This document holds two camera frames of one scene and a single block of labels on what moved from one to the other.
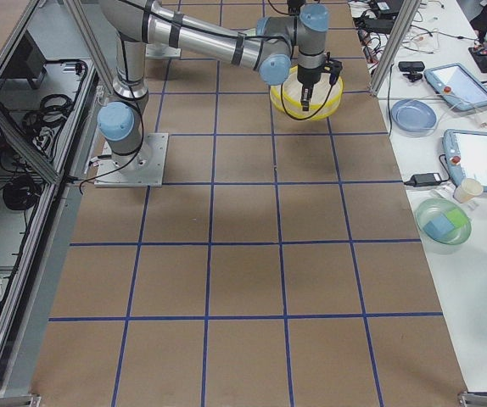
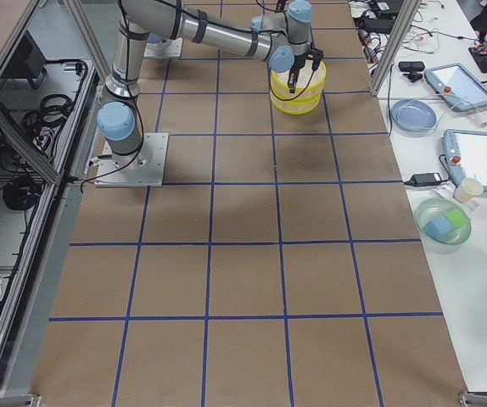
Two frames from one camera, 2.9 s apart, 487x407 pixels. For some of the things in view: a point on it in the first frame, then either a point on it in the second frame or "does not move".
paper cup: [467, 189] does not move
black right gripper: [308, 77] -> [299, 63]
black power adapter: [424, 179] does not move
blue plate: [413, 114] does not move
